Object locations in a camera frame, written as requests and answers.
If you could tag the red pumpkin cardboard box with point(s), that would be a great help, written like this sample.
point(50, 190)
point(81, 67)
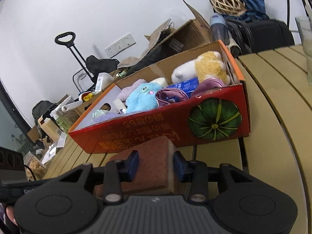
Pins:
point(216, 115)

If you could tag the yellow white hamster plush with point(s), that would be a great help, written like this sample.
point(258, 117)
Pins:
point(207, 65)

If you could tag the large open cardboard box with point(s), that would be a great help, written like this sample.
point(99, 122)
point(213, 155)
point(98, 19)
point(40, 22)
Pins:
point(166, 41)

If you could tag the purple knit cloth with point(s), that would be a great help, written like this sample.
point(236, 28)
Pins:
point(110, 116)

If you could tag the clear drinking glass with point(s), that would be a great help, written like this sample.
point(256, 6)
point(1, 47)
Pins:
point(304, 28)

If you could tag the clear lidded container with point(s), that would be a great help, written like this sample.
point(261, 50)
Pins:
point(61, 122)

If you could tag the small white plush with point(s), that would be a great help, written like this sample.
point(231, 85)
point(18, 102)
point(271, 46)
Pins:
point(119, 106)

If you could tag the blue water bottle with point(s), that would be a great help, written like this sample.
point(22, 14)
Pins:
point(219, 29)

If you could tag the wall socket strip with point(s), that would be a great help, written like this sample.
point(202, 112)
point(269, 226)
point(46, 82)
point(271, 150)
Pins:
point(120, 45)

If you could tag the lavender towel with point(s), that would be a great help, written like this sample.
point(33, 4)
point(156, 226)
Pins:
point(124, 94)

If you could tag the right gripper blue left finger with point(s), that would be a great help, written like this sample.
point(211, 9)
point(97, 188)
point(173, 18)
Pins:
point(132, 164)

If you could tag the glass jar with snacks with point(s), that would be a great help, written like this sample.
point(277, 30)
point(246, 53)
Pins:
point(33, 163)

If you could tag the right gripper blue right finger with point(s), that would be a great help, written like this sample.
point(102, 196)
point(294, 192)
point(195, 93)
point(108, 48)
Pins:
point(180, 167)

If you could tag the dark backpack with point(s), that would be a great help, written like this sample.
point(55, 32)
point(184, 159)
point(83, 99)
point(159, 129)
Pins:
point(43, 108)

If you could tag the blue tissue pack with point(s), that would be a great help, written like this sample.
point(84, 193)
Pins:
point(187, 87)

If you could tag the light blue monster plush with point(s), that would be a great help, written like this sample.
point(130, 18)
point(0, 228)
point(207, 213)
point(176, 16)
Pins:
point(143, 98)

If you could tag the black luggage trolley handle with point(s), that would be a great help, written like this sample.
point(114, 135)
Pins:
point(75, 52)

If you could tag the wicker rattan ball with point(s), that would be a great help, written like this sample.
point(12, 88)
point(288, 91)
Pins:
point(229, 7)

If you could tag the person's left hand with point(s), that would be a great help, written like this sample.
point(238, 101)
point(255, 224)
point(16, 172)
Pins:
point(10, 214)

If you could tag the small brown cardboard tray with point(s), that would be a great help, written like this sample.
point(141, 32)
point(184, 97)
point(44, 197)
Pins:
point(86, 99)

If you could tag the iridescent clear ball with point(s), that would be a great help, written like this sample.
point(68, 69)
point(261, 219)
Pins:
point(98, 113)

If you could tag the red brown sponge block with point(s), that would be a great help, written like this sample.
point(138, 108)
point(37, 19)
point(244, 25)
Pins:
point(155, 174)

